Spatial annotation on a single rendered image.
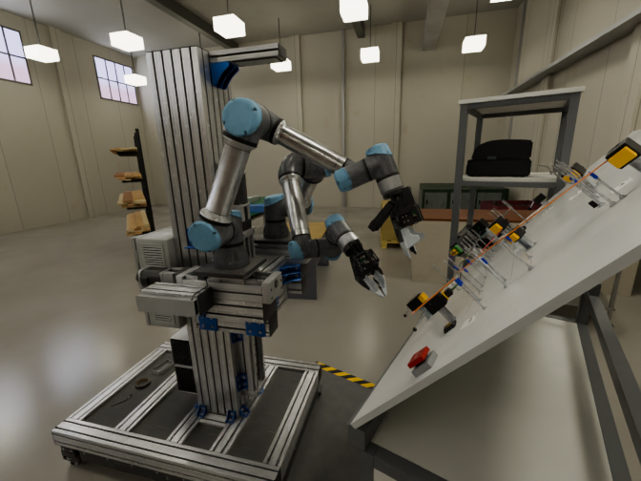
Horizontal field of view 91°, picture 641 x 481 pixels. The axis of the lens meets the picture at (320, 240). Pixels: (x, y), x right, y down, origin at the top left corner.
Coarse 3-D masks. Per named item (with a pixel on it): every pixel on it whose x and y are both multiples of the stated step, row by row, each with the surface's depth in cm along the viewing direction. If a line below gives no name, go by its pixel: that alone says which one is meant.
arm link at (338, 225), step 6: (330, 216) 118; (336, 216) 118; (324, 222) 120; (330, 222) 117; (336, 222) 116; (342, 222) 116; (330, 228) 117; (336, 228) 115; (342, 228) 114; (348, 228) 114; (330, 234) 118; (336, 234) 114; (342, 234) 113; (330, 240) 120; (336, 240) 115
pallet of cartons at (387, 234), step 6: (384, 204) 584; (384, 222) 548; (390, 222) 546; (384, 228) 551; (390, 228) 548; (384, 234) 553; (390, 234) 551; (384, 240) 553; (390, 240) 560; (396, 240) 551; (384, 246) 556
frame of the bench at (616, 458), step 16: (592, 352) 126; (592, 368) 116; (592, 384) 109; (608, 400) 102; (608, 416) 95; (608, 432) 90; (368, 448) 87; (608, 448) 85; (368, 464) 86; (384, 464) 83; (400, 464) 82; (624, 464) 81; (368, 480) 88; (400, 480) 81; (416, 480) 78; (432, 480) 78; (624, 480) 77
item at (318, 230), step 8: (288, 224) 452; (312, 224) 448; (320, 224) 446; (312, 232) 402; (320, 232) 400; (312, 264) 352; (320, 264) 475; (328, 264) 474; (312, 272) 355; (312, 280) 357; (312, 288) 360; (288, 296) 366; (296, 296) 365; (304, 296) 364; (312, 296) 362
